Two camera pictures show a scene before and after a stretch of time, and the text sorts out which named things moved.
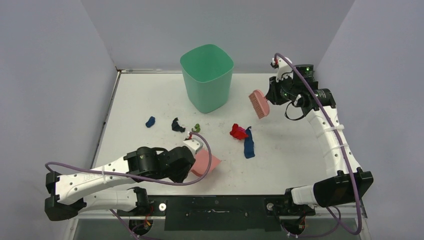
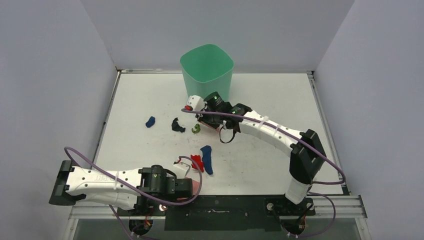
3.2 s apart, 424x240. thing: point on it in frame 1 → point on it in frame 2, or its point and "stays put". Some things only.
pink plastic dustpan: x=201 y=163 → x=196 y=187
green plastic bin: x=207 y=72 stays put
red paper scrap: x=238 y=132 → x=197 y=159
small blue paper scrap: x=150 y=122 stays put
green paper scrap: x=197 y=126 stays put
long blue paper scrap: x=249 y=148 → x=207 y=159
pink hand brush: x=259 y=103 → x=217 y=129
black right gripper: x=273 y=93 → x=205 y=119
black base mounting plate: x=221 y=213 stays put
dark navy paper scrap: x=176 y=126 stays put
